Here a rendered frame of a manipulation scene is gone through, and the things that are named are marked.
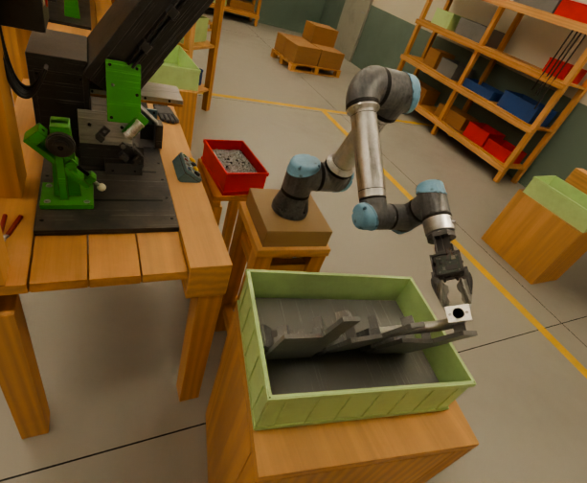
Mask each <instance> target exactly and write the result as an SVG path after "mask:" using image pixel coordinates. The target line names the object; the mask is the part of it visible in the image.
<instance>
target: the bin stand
mask: <svg viewBox="0 0 587 483"><path fill-rule="evenodd" d="M197 162H198V163H197V168H198V171H199V172H200V176H201V179H202V184H203V187H204V189H205V192H206V194H207V197H208V199H209V201H210V204H211V207H212V210H213V213H214V217H215V220H216V222H217V225H219V221H220V216H221V211H222V205H221V203H220V202H221V201H229V202H228V207H227V212H226V216H225V220H224V225H223V230H222V235H221V236H222V238H223V240H224V243H225V245H226V248H227V251H229V246H230V242H231V238H232V234H233V230H234V226H235V222H236V217H237V210H238V205H239V202H240V201H246V200H247V196H248V195H222V194H221V192H220V191H219V190H218V188H217V186H216V185H215V183H214V181H213V179H212V178H211V176H210V174H209V173H208V171H207V169H206V168H205V166H204V164H203V163H202V159H201V158H198V161H197Z"/></svg>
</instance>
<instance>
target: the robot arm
mask: <svg viewBox="0 0 587 483"><path fill-rule="evenodd" d="M420 91H421V89H420V83H419V80H418V78H417V77H416V76H415V75H413V74H410V73H408V72H406V71H398V70H395V69H391V68H386V67H382V66H379V65H370V66H367V67H365V68H363V69H362V70H360V71H359V72H358V73H357V74H356V75H355V76H354V77H353V79H352V80H351V82H350V85H349V88H348V91H347V96H346V110H347V115H348V116H350V122H351V131H350V133H349V134H348V136H347V137H346V139H345V140H344V142H343V143H342V144H341V146H340V147H339V149H338V150H337V151H336V152H335V153H332V154H330V155H329V156H328V157H327V159H326V161H324V162H321V161H320V160H319V159H318V158H317V157H315V156H313V155H312V156H310V154H297V155H295V156H293V157H292V158H291V159H290V161H289V164H288V166H287V168H286V173H285V176H284V180H283V183H282V187H281V189H280V190H279V192H278V193H277V194H276V195H275V197H274V198H273V201H272V205H271V206H272V209H273V211H274V212H275V213H276V214H277V215H279V216H280V217H282V218H284V219H289V220H302V219H304V218H305V217H306V215H307V212H308V198H309V195H310V193H311V192H333V193H339V192H344V191H346V190H347V189H348V188H349V187H350V185H351V184H352V180H353V178H354V172H353V166H354V165H355V168H356V178H357V187H358V196H359V203H358V204H356V205H355V206H354V208H353V210H352V211H353V214H352V215H351V218H352V222H353V224H354V226H355V227H356V228H358V229H360V230H370V231H373V230H392V231H393V232H395V233H397V234H404V233H407V232H410V231H412V230H413V229H414V228H416V227H418V226H420V225H421V224H423V229H424V233H425V237H426V238H427V242H428V243H430V244H434V245H435V251H436V254H433V255H429V257H430V261H431V266H432V270H433V272H431V275H432V278H431V285H432V288H433V290H434V292H435V293H436V295H437V297H438V299H439V301H440V304H441V306H442V308H443V309H444V311H445V307H449V306H450V301H449V299H448V293H449V287H448V286H447V285H445V284H444V283H443V282H442V281H444V282H445V283H446V281H448V280H454V279H456V280H457V281H459V278H460V281H459V282H458V283H457V288H458V291H459V292H460V293H461V294H462V301H463V303H464V304H468V305H469V308H470V310H471V304H472V289H473V280H472V276H471V274H470V272H469V271H468V269H467V266H463V260H462V257H461V253H460V249H459V250H454V246H453V243H450V242H451V241H453V240H454V239H456V233H455V226H454V224H453V223H456V220H455V219H453V220H452V214H451V210H450V206H449V202H448V198H447V192H446V191H445V188H444V185H443V182H442V181H440V180H438V179H428V180H425V181H422V182H420V183H419V184H418V185H417V187H416V191H417V192H416V195H417V196H416V197H414V198H413V199H412V200H410V201H409V202H407V203H405V204H391V203H387V199H386V191H385V182H384V173H383V165H382V156H381V147H380V138H379V133H380V132H381V131H382V129H383V128H384V127H385V125H387V124H392V123H394V122H395V120H396V119H397V118H398V117H399V115H400V114H401V113H402V114H408V113H411V112H412V111H414V109H415V108H416V107H417V105H418V102H419V98H420ZM441 280H442V281H441Z"/></svg>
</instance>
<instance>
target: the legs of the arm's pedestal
mask: <svg viewBox="0 0 587 483"><path fill-rule="evenodd" d="M229 256H230V259H231V261H232V264H233V266H232V270H231V274H230V278H229V282H228V286H227V289H226V293H225V294H223V298H222V302H221V306H220V310H219V314H218V318H217V321H216V325H215V329H214V331H215V332H219V331H226V332H227V336H228V332H229V330H230V326H231V323H232V319H233V316H234V312H235V311H234V310H235V309H236V305H237V300H239V298H240V294H241V292H242V288H243V285H244V281H245V278H246V276H245V273H244V276H243V280H242V283H241V287H240V290H239V294H238V296H237V290H238V287H239V283H240V279H241V276H242V272H243V269H244V266H245V263H246V261H247V266H246V269H266V270H285V271H305V272H319V271H320V268H321V266H322V264H323V262H324V260H325V257H326V256H322V257H296V258H295V259H292V257H281V258H256V256H255V253H254V251H253V248H252V245H251V243H250V240H249V238H248V235H247V232H246V229H245V226H244V224H243V221H242V218H241V215H240V212H239V211H238V215H237V222H236V226H235V231H234V235H233V238H232V243H231V247H230V251H229ZM246 269H245V270H246Z"/></svg>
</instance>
